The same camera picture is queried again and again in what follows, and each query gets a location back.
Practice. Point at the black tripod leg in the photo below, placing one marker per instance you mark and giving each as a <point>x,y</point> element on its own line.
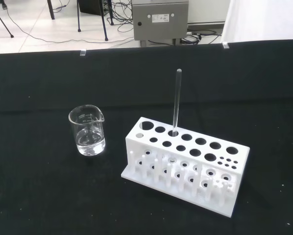
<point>78,19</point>
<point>4,24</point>
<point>104,27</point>

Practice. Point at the black furniture leg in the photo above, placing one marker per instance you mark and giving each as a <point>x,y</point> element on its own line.
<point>51,12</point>

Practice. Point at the white test tube rack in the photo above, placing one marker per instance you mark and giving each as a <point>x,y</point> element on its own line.
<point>243,171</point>

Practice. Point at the clear cloth clip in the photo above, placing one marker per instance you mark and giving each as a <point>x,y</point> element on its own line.
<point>82,53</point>
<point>225,45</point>

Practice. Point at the black bench cloth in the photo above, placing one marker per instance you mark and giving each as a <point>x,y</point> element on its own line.
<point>38,195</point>

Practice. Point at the pale white board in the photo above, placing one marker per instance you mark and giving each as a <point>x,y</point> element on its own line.
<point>259,19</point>

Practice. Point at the grey metal control cabinet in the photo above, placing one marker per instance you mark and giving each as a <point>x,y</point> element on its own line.
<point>161,29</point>

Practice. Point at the black equipment case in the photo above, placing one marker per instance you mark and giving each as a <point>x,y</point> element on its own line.
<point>95,6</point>

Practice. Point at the clear glass beaker with water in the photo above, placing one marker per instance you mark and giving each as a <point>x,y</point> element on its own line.
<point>91,147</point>

